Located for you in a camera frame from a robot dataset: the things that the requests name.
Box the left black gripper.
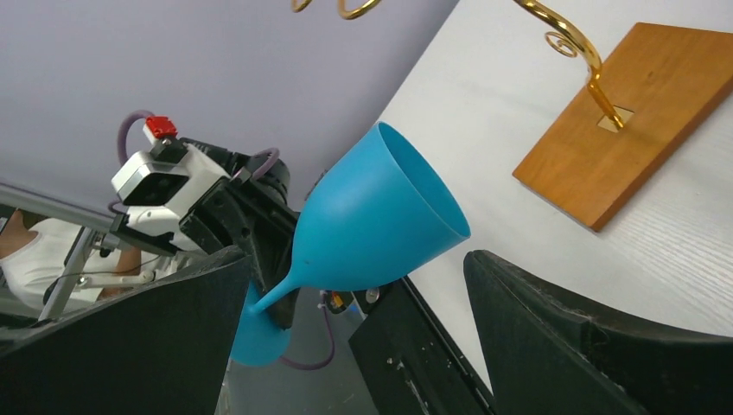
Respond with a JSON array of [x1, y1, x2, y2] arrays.
[[179, 160, 300, 329]]

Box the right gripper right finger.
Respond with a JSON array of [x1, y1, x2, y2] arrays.
[[463, 250, 732, 414]]

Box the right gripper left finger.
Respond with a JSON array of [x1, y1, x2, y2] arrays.
[[1, 247, 253, 414]]

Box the blue wine glass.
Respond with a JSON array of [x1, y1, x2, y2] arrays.
[[230, 122, 471, 367]]

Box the gold wire rack wooden base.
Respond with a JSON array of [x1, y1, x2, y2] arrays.
[[289, 0, 733, 233]]

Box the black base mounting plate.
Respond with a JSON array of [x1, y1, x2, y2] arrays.
[[349, 278, 494, 415]]

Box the person in white shirt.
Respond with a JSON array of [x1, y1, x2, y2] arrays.
[[0, 208, 167, 313]]

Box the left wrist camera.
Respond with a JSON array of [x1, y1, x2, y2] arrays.
[[110, 110, 231, 256]]

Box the aluminium frame rail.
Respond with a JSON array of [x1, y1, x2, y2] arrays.
[[0, 182, 127, 322]]

